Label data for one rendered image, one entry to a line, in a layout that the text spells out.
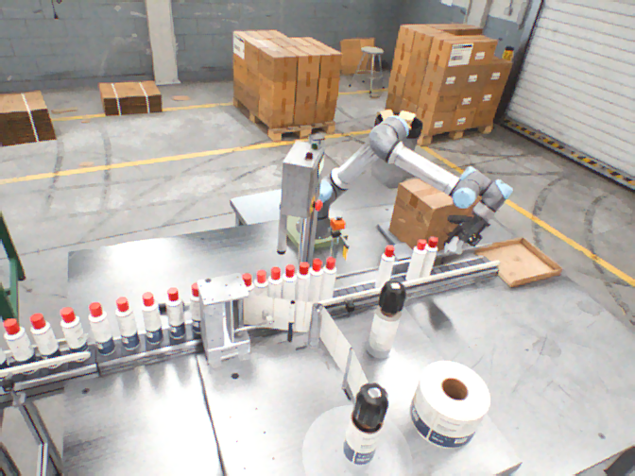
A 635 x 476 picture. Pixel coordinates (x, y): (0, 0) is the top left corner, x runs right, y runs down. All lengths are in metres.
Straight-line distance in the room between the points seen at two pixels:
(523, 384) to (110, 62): 6.12
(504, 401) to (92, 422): 1.30
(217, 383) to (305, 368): 0.28
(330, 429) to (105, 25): 5.95
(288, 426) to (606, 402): 1.10
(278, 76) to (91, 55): 2.76
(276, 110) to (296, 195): 3.62
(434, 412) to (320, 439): 0.33
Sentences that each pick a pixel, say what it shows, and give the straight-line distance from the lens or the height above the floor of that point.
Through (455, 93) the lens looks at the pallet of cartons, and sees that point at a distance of 5.50.
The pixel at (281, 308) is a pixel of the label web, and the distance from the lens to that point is 1.51.
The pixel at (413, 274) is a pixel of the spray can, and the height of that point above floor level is 0.93.
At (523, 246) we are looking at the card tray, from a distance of 2.47.
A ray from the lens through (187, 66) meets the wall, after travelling 6.98.
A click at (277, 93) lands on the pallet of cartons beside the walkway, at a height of 0.52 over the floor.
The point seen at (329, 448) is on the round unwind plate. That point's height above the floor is 0.89.
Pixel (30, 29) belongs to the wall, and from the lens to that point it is 6.66.
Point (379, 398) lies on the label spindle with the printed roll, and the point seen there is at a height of 1.18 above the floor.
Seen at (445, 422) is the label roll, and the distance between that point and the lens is 1.37.
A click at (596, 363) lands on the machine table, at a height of 0.83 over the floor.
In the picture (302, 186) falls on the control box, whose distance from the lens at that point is 1.40.
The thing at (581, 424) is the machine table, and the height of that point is 0.83.
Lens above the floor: 2.09
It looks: 36 degrees down
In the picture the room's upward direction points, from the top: 6 degrees clockwise
